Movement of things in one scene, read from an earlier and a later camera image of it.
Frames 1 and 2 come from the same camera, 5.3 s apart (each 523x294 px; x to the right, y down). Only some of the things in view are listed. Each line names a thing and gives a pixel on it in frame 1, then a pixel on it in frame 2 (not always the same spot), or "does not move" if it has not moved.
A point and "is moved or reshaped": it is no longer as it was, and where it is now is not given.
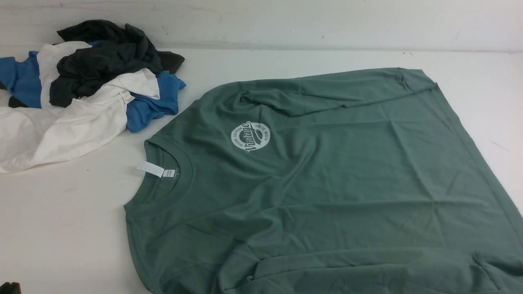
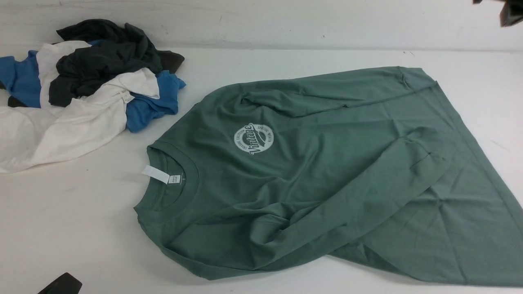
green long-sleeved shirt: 360,182 is moved or reshaped
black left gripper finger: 14,288 -> 66,283
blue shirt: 19,78 does not move
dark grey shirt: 118,50 does not move
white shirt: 32,139 does not move
